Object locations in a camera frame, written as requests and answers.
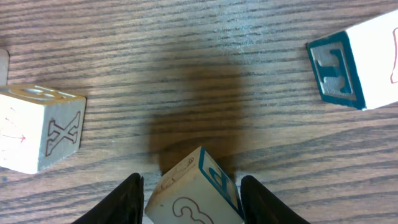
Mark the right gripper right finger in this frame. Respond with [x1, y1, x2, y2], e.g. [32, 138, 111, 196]
[240, 175, 310, 224]

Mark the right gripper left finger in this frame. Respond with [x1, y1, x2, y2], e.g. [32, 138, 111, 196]
[72, 173, 144, 224]

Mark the umbrella block blue side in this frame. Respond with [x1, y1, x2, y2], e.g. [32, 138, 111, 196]
[144, 146, 244, 224]

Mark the block yellow C side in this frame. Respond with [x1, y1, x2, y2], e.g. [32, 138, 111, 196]
[1, 84, 86, 174]

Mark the block blue T side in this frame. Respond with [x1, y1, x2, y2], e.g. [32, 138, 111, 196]
[307, 11, 397, 110]

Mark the block green R number five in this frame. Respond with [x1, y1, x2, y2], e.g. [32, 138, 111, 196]
[0, 49, 10, 85]

